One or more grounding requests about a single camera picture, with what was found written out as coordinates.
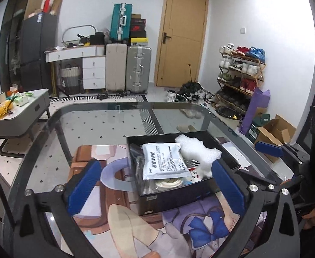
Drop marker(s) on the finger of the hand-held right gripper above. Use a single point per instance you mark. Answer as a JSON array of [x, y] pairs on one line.
[[267, 149], [254, 177]]

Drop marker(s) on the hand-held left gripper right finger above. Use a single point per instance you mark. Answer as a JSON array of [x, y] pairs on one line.
[[228, 188]]

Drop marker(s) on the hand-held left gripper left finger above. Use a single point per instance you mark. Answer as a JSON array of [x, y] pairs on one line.
[[83, 188]]

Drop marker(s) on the white foam piece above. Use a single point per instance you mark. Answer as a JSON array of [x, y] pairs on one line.
[[197, 147]]

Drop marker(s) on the black storage box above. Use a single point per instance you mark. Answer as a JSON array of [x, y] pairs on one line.
[[173, 201]]

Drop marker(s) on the white printed pouch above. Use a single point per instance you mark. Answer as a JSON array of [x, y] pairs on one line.
[[164, 161]]

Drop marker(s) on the open cardboard box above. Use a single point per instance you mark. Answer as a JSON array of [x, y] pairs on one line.
[[277, 131]]

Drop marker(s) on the green box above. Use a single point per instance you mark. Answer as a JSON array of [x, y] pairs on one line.
[[259, 125]]

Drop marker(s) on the purple bag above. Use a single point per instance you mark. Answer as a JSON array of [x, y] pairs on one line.
[[254, 110]]

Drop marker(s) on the printed cartoon table mat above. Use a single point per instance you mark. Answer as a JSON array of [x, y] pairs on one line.
[[125, 228]]

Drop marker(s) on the beige slipper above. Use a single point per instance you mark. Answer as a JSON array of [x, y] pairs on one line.
[[182, 128], [193, 128]]

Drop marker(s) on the wooden shoe rack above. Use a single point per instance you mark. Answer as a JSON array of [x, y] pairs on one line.
[[261, 72]]

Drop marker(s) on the row of assorted shoes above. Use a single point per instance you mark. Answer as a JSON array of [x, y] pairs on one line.
[[247, 68]]

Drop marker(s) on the pile of sneakers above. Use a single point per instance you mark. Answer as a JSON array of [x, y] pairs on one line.
[[192, 96]]

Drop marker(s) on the black power adapter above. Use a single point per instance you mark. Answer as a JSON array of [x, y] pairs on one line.
[[103, 96]]

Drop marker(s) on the grey coffee table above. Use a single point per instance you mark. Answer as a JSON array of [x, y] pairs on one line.
[[20, 118]]

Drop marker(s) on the black umbrella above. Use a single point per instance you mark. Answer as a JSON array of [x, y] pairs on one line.
[[189, 87]]

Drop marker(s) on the green and white tissue pack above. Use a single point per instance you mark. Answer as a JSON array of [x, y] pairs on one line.
[[21, 100]]

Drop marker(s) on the woven laundry basket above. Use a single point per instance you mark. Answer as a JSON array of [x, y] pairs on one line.
[[69, 79]]

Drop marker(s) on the yellow plastic bag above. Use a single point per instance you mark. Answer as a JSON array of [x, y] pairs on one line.
[[0, 111]]

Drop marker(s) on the white desk with drawers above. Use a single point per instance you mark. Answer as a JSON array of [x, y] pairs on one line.
[[93, 70]]

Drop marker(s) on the small beige box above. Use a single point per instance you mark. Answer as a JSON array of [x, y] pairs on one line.
[[1, 96]]

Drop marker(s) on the beige suitcase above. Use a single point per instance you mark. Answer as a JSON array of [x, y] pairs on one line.
[[116, 67]]

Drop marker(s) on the silver suitcase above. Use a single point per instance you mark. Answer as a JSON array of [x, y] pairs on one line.
[[138, 70]]

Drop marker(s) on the wooden door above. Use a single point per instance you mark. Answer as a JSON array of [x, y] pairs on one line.
[[180, 40]]

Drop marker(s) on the dark grey refrigerator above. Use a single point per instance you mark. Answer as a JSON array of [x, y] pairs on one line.
[[38, 45]]

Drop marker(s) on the black bag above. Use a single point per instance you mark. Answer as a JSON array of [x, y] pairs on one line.
[[97, 39]]

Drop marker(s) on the yellow and black shoe box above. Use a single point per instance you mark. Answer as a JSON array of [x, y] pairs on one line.
[[138, 41]]

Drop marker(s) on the oval mirror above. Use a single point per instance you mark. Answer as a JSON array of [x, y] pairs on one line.
[[78, 29]]

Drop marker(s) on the dark glass cabinet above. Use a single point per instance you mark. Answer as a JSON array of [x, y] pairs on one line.
[[11, 45]]

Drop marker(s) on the red and black shoe box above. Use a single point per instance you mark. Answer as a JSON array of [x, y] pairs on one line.
[[138, 28]]

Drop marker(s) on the teal suitcase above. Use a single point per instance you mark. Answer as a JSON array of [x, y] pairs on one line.
[[120, 22]]

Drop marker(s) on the brown shoe box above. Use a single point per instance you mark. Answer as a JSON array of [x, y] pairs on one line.
[[136, 16]]

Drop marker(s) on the red paper bag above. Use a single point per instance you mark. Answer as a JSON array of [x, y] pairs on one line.
[[47, 4]]

